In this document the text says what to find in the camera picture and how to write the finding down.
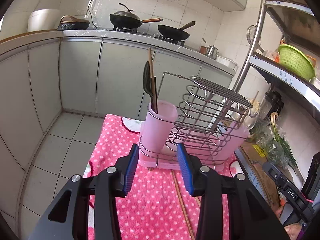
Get black blender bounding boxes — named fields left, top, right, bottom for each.
left=260, top=90, right=285, bottom=122

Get pink polka dot towel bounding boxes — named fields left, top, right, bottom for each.
left=82, top=114, right=240, bottom=240

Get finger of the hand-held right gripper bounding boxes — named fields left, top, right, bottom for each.
left=262, top=161, right=283, bottom=184

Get tan lid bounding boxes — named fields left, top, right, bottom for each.
left=59, top=15, right=88, bottom=25

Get black plastic spoon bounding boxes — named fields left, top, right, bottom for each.
left=142, top=61, right=157, bottom=113

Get gas stove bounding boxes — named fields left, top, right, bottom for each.
left=111, top=25, right=185, bottom=47

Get pink plastic utensil cup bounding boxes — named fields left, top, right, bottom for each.
left=217, top=121, right=250, bottom=164
left=139, top=100, right=178, bottom=167

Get green onion bunch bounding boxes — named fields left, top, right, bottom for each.
left=270, top=112, right=299, bottom=169

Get person's right hand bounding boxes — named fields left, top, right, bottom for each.
left=274, top=204, right=305, bottom=240

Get brown cardboard box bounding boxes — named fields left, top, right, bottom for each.
left=240, top=141, right=283, bottom=207

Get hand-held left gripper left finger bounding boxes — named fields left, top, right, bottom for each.
left=27, top=143, right=140, bottom=240

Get wire mesh strainer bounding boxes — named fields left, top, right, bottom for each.
left=247, top=25, right=265, bottom=53

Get steel kettle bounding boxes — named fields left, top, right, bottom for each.
left=205, top=45, right=220, bottom=58

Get pink plastic rack tray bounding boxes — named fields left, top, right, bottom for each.
left=138, top=152, right=238, bottom=171

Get green plastic colander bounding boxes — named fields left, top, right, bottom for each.
left=278, top=44, right=316, bottom=80

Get long wooden utensil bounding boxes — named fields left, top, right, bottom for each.
left=147, top=47, right=158, bottom=114

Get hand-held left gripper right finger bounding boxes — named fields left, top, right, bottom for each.
left=177, top=142, right=290, bottom=240

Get stainless steel shelf rack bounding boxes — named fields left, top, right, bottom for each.
left=234, top=0, right=320, bottom=205

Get pale green lower cabinets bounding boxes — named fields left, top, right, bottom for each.
left=0, top=36, right=237, bottom=230

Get black induction cooker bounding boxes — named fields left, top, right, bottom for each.
left=57, top=21, right=90, bottom=31

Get white lidded container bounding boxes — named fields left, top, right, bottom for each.
left=215, top=55, right=238, bottom=68

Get black wok with lid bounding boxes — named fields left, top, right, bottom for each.
left=109, top=3, right=163, bottom=30

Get metal wire utensil rack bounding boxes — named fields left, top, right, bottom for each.
left=139, top=71, right=254, bottom=172

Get black open wok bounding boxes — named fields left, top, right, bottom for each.
left=157, top=21, right=197, bottom=40

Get white rice cooker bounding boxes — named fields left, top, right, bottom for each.
left=27, top=9, right=60, bottom=32

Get black power cable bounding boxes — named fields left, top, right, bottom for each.
left=87, top=0, right=98, bottom=30

